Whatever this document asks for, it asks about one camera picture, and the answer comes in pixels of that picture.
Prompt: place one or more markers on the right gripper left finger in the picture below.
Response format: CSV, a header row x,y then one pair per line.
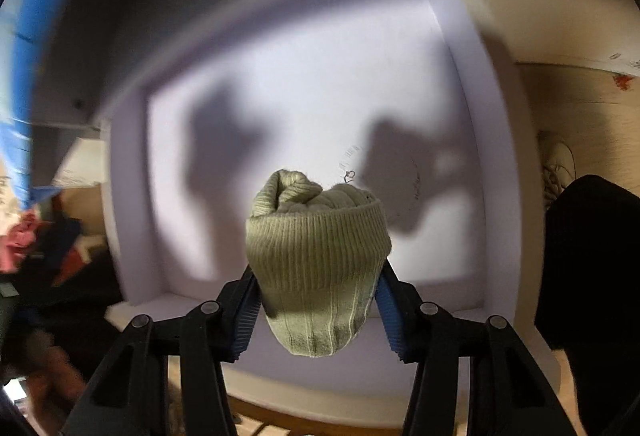
x,y
128,393

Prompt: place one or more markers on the cream yellow sock roll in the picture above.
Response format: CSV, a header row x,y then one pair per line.
x,y
317,255

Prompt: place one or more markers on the red fabric bag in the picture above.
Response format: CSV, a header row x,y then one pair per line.
x,y
42,253

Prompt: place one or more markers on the black trouser leg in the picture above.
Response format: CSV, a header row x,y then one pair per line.
x,y
588,305

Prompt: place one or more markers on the white sneaker shoe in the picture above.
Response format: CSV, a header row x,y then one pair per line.
x,y
557,166

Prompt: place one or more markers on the blue plaid cloth cover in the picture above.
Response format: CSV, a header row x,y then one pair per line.
x,y
26,25

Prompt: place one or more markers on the open white drawer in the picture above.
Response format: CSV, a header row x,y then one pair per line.
x,y
416,100

